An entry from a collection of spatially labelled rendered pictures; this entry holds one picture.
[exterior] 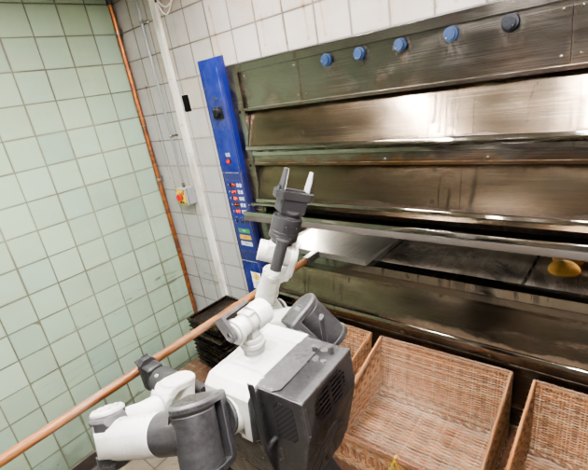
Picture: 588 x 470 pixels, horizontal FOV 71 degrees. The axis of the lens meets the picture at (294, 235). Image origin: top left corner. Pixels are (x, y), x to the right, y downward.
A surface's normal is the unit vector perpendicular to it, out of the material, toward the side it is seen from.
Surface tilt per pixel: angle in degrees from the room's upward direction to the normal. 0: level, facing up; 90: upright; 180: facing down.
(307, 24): 90
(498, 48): 90
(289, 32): 90
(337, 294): 70
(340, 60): 90
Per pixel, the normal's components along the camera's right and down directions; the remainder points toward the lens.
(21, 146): 0.76, 0.11
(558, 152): -0.63, 0.36
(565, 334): -0.65, 0.03
